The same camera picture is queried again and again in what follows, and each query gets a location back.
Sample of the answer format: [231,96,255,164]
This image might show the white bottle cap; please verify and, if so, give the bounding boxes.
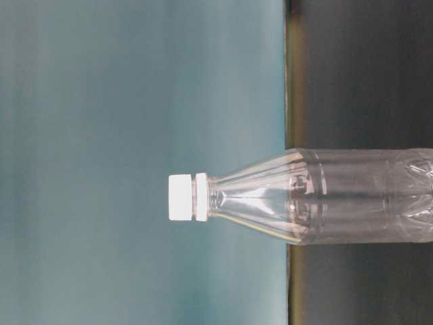
[168,174,193,221]

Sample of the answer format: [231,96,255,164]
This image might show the clear plastic bottle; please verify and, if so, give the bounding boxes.
[192,148,432,245]

